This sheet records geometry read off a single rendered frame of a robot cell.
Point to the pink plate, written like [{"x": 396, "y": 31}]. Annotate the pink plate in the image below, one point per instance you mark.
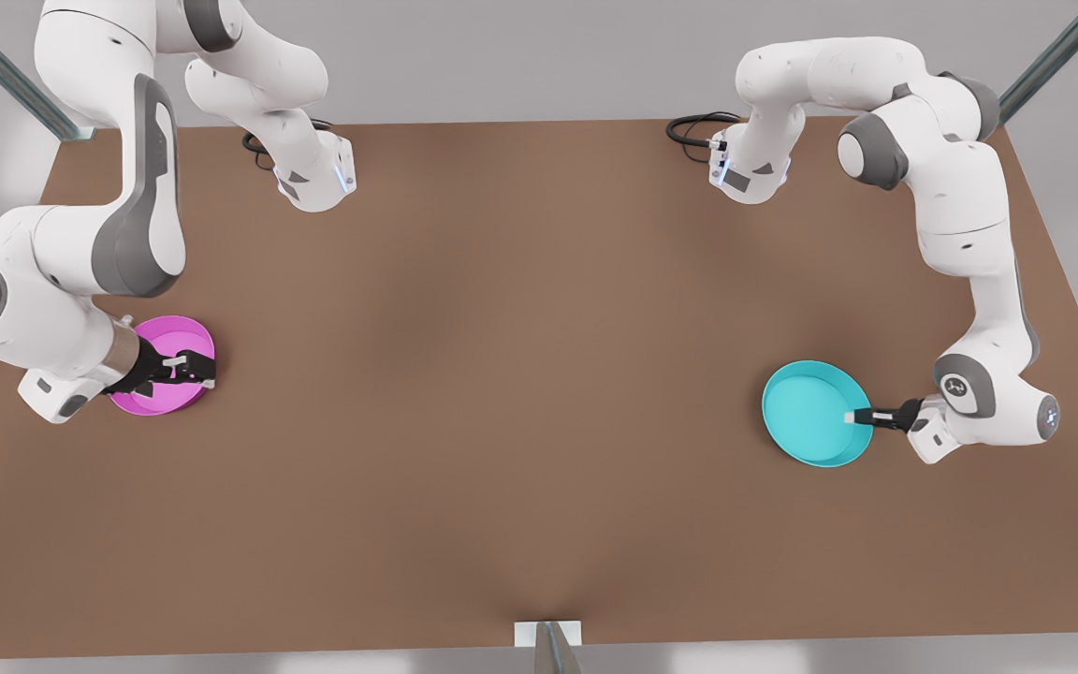
[{"x": 157, "y": 398}]

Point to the blue plate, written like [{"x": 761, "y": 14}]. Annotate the blue plate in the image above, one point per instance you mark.
[{"x": 808, "y": 412}]

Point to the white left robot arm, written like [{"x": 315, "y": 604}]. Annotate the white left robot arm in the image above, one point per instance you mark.
[{"x": 960, "y": 206}]

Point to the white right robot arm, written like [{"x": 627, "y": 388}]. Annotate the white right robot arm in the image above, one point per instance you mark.
[{"x": 62, "y": 243}]

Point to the silver frame post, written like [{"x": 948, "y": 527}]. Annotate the silver frame post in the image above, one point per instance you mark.
[
  {"x": 6, "y": 73},
  {"x": 1054, "y": 51},
  {"x": 550, "y": 646}
]

